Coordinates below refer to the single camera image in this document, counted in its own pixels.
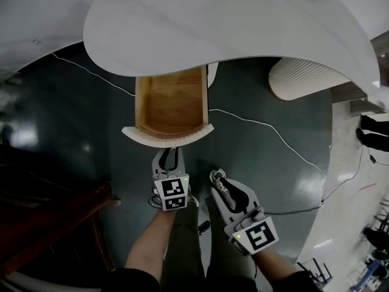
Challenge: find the person's grey shoe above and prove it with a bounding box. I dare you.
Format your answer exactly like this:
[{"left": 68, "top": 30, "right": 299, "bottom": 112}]
[
  {"left": 209, "top": 168, "right": 238, "bottom": 210},
  {"left": 186, "top": 192, "right": 201, "bottom": 209}
]

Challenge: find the white floor cable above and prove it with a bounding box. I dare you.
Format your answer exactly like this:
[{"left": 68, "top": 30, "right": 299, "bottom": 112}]
[{"left": 49, "top": 51, "right": 328, "bottom": 176}]

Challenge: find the white curved desk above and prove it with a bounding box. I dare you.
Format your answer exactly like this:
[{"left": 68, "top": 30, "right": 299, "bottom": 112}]
[{"left": 83, "top": 0, "right": 383, "bottom": 102}]

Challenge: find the large white wooden drawer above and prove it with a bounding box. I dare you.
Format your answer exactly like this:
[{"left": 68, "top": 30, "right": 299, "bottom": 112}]
[{"left": 121, "top": 66, "right": 215, "bottom": 149}]

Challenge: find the dark brown wooden furniture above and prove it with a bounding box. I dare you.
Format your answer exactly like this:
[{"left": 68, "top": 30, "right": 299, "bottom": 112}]
[{"left": 0, "top": 150, "right": 123, "bottom": 285}]

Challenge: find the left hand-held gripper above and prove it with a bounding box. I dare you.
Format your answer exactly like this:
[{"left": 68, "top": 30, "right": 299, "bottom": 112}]
[{"left": 151, "top": 148, "right": 191, "bottom": 212}]

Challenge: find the person's left leg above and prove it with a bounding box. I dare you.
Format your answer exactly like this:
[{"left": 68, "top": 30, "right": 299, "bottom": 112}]
[{"left": 164, "top": 204, "right": 205, "bottom": 292}]

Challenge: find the person's right leg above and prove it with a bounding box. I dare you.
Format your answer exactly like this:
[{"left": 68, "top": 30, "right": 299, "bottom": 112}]
[{"left": 205, "top": 193, "right": 260, "bottom": 292}]

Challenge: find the black metal chair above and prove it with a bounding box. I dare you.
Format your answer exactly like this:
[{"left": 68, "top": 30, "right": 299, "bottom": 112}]
[{"left": 376, "top": 197, "right": 389, "bottom": 228}]

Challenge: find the person's left forearm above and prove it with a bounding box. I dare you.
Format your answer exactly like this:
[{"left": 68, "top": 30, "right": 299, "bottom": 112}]
[{"left": 125, "top": 207, "right": 177, "bottom": 279}]

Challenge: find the person's right grey shoe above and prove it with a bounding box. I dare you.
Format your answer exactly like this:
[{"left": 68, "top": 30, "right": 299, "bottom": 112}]
[{"left": 209, "top": 168, "right": 238, "bottom": 210}]

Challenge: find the person's leg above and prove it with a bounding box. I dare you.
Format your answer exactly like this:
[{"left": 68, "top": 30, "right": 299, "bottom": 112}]
[
  {"left": 205, "top": 193, "right": 260, "bottom": 292},
  {"left": 164, "top": 204, "right": 205, "bottom": 292}
]

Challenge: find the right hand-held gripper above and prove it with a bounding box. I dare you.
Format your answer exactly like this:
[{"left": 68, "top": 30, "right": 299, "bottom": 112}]
[{"left": 211, "top": 178, "right": 280, "bottom": 257}]

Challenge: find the person's left grey shoe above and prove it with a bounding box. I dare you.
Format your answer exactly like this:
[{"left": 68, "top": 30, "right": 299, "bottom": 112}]
[{"left": 186, "top": 192, "right": 201, "bottom": 209}]

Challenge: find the person's right forearm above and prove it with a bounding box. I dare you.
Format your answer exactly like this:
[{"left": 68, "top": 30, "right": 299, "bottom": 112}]
[{"left": 251, "top": 247, "right": 301, "bottom": 279}]

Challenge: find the blue metal frame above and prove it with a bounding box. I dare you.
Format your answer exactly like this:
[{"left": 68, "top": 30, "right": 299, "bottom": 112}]
[{"left": 362, "top": 257, "right": 389, "bottom": 286}]

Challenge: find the person's black shirt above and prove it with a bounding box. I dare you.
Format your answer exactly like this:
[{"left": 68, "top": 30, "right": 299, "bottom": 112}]
[{"left": 101, "top": 267, "right": 320, "bottom": 292}]

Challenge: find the black metal rack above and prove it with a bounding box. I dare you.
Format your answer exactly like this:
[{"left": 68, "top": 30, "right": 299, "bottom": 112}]
[{"left": 295, "top": 256, "right": 334, "bottom": 286}]

